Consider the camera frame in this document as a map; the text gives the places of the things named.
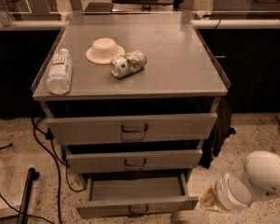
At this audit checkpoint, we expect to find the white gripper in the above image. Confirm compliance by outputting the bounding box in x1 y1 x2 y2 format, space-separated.
199 171 252 213

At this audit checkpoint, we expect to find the grey bottom drawer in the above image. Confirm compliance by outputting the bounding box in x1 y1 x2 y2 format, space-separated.
77 171 198 218

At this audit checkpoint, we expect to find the grey drawer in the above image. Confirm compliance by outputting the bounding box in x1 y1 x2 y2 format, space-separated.
67 150 202 174
48 113 217 146
77 171 198 218

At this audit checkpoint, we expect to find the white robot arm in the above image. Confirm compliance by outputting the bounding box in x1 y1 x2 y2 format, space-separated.
199 150 280 213

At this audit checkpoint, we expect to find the grey top drawer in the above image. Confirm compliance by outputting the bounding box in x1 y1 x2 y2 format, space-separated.
48 113 217 146

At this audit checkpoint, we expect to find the grey drawer cabinet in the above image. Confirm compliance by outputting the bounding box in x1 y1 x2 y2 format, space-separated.
31 12 231 185

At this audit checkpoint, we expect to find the grey middle drawer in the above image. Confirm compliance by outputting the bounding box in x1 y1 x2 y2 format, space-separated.
67 150 202 174

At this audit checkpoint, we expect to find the green silver soda can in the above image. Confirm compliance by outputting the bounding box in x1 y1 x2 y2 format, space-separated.
110 50 147 78

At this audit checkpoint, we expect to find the black pole on floor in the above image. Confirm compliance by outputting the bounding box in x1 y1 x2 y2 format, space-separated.
17 168 39 224

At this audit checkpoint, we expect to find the white upturned bowl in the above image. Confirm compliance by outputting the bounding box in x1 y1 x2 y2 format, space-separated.
86 38 125 64

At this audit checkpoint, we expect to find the clear plastic water bottle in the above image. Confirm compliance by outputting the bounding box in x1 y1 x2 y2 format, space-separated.
47 49 72 95

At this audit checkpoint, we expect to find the black floor cable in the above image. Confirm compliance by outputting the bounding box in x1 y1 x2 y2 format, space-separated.
31 117 86 224
0 179 55 224

